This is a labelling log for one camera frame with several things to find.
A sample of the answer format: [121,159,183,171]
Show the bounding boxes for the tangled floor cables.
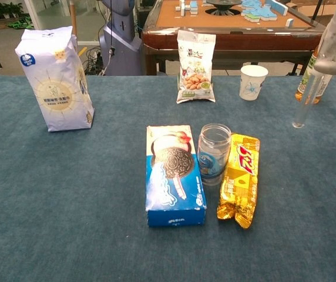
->
[82,45,110,76]

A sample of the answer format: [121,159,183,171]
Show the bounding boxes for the amber tea bottle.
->
[294,43,333,105]

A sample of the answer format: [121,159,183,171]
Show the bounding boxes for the brown mahjong table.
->
[140,0,332,76]

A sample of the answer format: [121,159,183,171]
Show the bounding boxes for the mahjong tile cluster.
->
[175,0,200,15]

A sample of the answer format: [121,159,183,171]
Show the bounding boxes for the clear plastic test tube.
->
[291,2,336,129]

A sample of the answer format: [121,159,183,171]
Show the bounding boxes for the wooden pole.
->
[69,0,78,42]

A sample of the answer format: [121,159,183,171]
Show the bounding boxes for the potted green plants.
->
[0,1,25,21]

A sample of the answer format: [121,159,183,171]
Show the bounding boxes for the clear plastic jar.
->
[197,122,232,186]

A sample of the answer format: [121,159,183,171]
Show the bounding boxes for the blue felt table cover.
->
[0,75,336,282]

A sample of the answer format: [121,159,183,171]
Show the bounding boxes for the white paper cup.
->
[238,65,269,102]

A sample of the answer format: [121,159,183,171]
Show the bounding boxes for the white peanut snack bag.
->
[176,29,217,105]

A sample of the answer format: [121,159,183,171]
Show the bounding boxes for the green floor object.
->
[8,16,35,30]

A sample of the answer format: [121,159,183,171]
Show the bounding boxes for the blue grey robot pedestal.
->
[98,0,143,76]

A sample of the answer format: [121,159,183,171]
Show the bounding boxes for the tall white paper bag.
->
[14,25,95,132]

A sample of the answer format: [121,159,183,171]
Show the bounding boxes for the cardboard box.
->
[285,0,336,29]

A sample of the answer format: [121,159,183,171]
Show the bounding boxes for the black mahjong table hub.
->
[205,0,243,16]

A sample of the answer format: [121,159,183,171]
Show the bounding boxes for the blue mahjong tile wall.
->
[241,0,288,24]

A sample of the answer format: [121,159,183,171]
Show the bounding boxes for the blue Oreo cookie box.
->
[145,125,208,227]

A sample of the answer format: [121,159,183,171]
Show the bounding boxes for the yellow gold snack packet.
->
[216,133,261,230]

